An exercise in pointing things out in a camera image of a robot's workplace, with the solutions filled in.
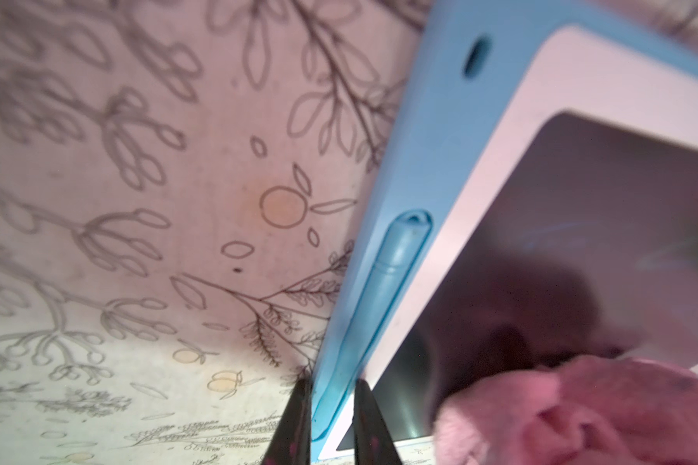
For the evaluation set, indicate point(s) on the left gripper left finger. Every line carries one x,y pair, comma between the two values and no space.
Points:
291,442

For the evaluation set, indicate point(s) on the pink fluffy cloth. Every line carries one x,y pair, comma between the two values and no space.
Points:
588,411

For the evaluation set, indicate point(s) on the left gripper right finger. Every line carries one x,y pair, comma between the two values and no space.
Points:
373,444

